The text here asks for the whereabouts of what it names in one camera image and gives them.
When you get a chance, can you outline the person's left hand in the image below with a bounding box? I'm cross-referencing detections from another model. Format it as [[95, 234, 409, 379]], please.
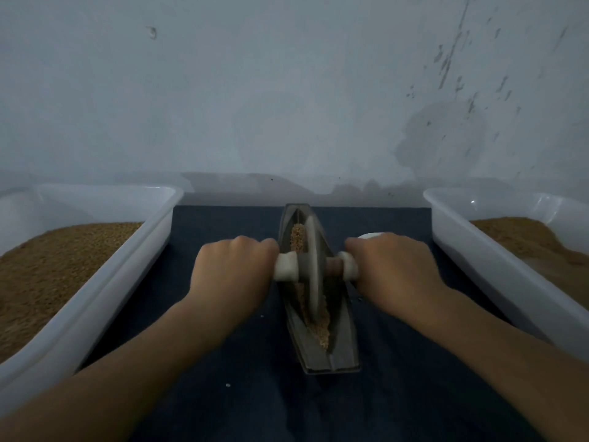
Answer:
[[188, 235, 280, 323]]

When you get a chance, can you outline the person's right hand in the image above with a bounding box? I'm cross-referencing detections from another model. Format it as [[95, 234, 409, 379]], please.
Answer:
[[344, 233, 452, 319]]

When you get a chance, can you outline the metal grinding wheel with handles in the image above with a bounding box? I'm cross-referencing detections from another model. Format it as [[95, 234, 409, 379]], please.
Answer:
[[273, 214, 360, 323]]

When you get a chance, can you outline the white plastic tray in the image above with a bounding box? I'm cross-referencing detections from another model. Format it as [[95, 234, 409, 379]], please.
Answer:
[[0, 184, 185, 415], [422, 187, 589, 360]]

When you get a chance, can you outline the small ground grain portion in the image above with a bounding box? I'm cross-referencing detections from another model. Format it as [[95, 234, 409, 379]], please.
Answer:
[[289, 223, 333, 351]]

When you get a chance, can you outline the boat-shaped metal grinding trough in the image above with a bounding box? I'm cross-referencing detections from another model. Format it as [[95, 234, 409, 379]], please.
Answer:
[[277, 203, 362, 374]]

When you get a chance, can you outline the person's left forearm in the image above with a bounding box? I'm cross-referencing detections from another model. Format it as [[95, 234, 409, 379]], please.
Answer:
[[0, 290, 236, 442]]

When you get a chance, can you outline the person's right forearm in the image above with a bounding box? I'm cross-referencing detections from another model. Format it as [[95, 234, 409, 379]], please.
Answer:
[[414, 288, 589, 442]]

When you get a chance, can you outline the dark blue tablecloth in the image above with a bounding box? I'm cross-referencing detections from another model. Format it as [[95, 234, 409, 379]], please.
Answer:
[[78, 205, 544, 442]]

